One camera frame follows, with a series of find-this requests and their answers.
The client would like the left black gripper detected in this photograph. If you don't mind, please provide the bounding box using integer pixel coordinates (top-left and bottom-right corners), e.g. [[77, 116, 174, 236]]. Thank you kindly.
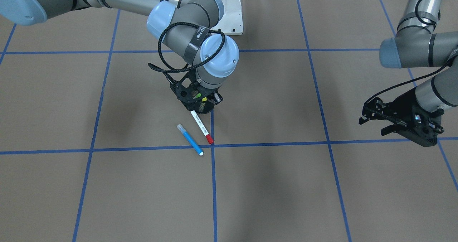
[[359, 88, 444, 147]]

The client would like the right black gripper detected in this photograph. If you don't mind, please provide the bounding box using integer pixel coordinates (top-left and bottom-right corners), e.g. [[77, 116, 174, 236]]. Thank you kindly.
[[198, 84, 224, 105]]

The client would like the black mesh pen cup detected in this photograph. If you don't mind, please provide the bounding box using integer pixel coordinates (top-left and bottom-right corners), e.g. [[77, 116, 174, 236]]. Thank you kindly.
[[183, 101, 215, 115]]

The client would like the red capped white marker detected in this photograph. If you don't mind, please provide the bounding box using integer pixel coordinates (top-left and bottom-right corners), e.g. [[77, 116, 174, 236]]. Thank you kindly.
[[190, 111, 214, 144]]

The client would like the blue marker pen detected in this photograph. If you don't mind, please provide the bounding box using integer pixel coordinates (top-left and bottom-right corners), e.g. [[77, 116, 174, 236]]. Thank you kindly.
[[177, 124, 204, 156]]

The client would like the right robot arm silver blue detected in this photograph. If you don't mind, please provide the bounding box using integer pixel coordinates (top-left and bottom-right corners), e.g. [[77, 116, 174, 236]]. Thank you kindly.
[[1, 0, 239, 113]]

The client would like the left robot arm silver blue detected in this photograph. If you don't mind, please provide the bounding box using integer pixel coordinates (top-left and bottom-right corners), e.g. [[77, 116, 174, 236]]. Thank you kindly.
[[359, 0, 458, 147]]

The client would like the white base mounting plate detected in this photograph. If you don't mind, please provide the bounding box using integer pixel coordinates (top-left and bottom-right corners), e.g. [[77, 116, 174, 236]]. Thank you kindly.
[[182, 0, 244, 35]]

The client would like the brown paper table cover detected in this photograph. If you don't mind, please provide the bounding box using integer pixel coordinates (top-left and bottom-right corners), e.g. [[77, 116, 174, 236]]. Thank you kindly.
[[0, 0, 458, 242]]

